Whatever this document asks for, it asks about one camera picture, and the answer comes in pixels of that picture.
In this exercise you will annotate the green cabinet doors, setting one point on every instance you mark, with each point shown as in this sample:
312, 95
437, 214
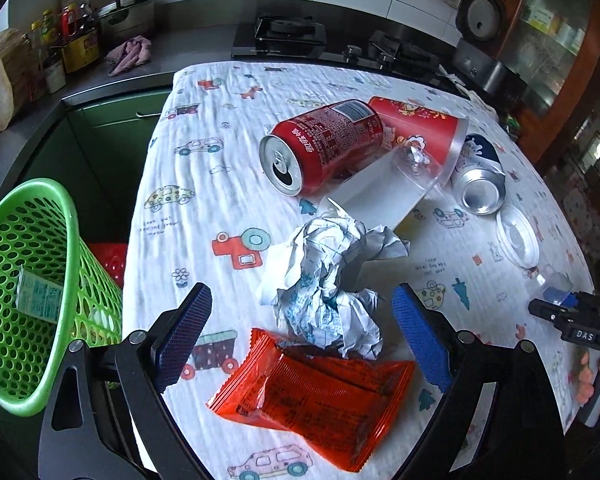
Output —
97, 153

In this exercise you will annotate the clear plastic lid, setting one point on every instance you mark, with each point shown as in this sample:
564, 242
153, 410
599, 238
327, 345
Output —
516, 237

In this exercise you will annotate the blue crushed can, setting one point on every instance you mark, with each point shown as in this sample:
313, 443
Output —
478, 179

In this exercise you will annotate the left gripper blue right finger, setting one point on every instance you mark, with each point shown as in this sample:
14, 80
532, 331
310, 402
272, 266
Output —
427, 333

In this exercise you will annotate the red soda can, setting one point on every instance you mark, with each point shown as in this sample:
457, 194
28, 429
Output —
303, 152

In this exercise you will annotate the red plastic stool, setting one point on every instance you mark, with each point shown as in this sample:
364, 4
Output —
112, 257

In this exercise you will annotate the white paper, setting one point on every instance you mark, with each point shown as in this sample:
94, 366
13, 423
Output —
309, 283

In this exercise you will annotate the large red cartoon cup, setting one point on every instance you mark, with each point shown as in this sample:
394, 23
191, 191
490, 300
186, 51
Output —
419, 150

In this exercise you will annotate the black rice cooker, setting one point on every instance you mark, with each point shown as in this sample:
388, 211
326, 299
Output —
481, 23

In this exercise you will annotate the green plastic waste basket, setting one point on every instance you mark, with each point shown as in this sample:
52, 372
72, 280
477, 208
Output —
39, 229

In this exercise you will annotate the round wooden chopping block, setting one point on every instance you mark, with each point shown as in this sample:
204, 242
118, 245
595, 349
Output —
16, 70

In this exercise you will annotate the red snack wrapper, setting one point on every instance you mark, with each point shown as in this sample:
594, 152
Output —
342, 408

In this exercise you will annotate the small white jar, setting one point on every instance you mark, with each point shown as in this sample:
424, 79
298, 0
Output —
54, 73

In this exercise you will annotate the white cartoon print cloth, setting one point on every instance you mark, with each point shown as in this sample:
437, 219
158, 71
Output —
205, 212

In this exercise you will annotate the steel pot with lid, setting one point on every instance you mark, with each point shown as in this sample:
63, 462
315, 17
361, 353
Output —
126, 19

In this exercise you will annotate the large dark oil bottle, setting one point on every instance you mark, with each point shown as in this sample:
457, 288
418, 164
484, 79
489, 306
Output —
79, 36

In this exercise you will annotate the pink rag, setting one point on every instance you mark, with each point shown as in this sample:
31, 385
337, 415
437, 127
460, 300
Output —
132, 53

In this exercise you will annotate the wooden glass cabinet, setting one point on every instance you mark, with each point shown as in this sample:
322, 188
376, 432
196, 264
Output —
554, 46

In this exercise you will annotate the green capped yellow bottle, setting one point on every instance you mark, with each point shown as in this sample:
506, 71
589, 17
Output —
49, 31

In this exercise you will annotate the black gas stove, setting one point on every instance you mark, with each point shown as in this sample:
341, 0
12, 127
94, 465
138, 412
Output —
302, 39

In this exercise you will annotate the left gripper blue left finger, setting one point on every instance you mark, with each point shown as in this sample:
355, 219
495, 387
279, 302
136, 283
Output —
178, 335

